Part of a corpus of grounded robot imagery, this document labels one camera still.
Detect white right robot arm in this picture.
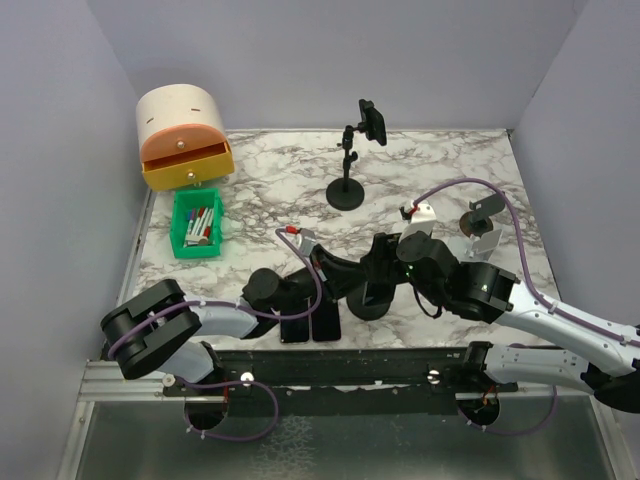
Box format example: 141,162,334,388
360,231,639,413

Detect short black phone stand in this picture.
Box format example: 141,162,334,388
346,282,395,321

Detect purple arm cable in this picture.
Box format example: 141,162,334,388
107,225,324,442
412,178,640,436

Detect brown round base phone stand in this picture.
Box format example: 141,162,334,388
459,193,505,237

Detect beige and orange drawer box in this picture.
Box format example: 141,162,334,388
136,84,235,192

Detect green plastic bin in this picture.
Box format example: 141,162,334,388
169,188,224,260

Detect markers in green bin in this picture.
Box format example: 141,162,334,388
183,207,214,247

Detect black mounting rail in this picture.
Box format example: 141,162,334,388
163,342,517,416

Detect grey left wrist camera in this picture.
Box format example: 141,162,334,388
296,228,317,257

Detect tall black phone stand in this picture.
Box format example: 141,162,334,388
326,99,375,211

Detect black phone with pink edge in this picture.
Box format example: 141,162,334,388
311,300,341,342

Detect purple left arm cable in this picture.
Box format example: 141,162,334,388
107,225,324,442

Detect black phone with white edge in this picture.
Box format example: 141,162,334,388
280,316,310,344

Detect silver folding phone stand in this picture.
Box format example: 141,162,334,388
465,229,502,262

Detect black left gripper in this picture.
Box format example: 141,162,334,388
272,244,367,312

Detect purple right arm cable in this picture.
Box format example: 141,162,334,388
412,178,640,436

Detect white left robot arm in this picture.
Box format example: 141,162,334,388
100,246,366,395

